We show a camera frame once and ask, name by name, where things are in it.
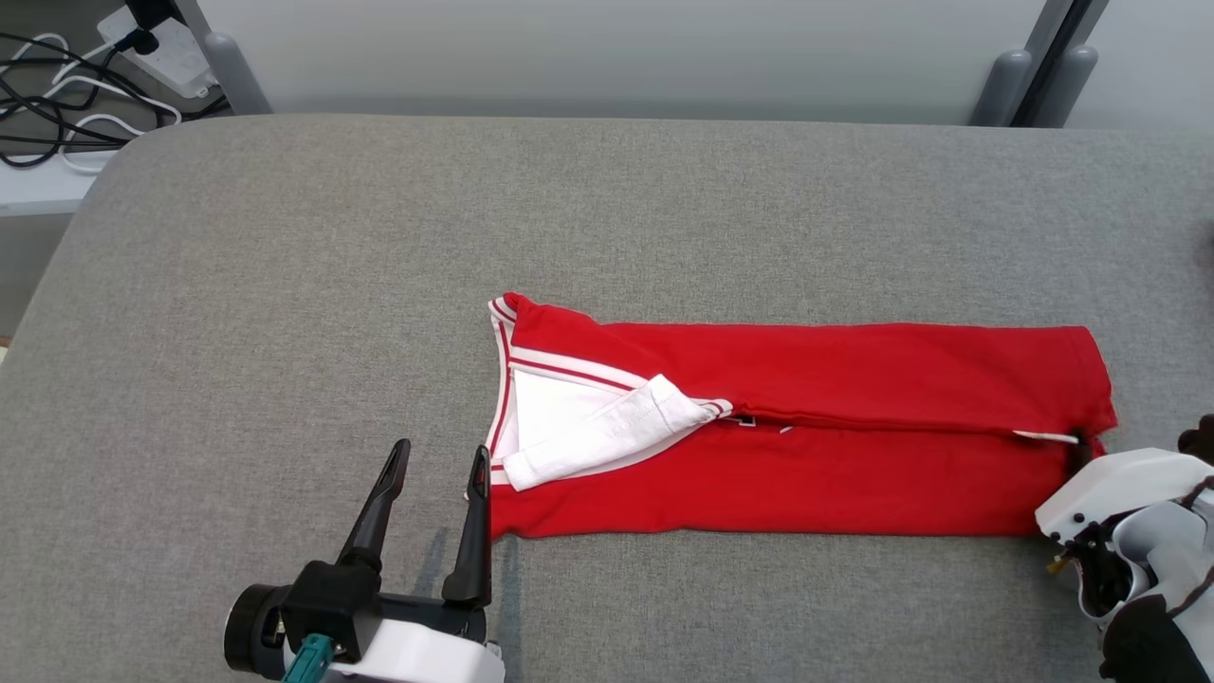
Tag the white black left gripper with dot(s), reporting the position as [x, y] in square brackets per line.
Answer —
[332, 607]

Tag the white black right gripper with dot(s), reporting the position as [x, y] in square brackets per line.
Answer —
[1110, 493]

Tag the red white Bulls jersey shirt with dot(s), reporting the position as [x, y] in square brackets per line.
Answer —
[854, 484]

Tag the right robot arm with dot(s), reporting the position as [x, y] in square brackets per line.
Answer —
[1148, 655]

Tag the grey partition foot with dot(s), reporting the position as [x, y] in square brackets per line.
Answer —
[237, 81]
[1001, 95]
[1064, 90]

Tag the narrow white partition panel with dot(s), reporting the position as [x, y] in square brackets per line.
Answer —
[1157, 57]

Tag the white flat box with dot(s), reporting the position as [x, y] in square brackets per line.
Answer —
[43, 190]

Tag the wide white partition panel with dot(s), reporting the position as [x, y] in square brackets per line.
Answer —
[616, 47]

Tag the white power strip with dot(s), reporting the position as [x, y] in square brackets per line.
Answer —
[180, 62]

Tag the black power adapter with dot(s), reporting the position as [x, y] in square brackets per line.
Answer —
[149, 11]

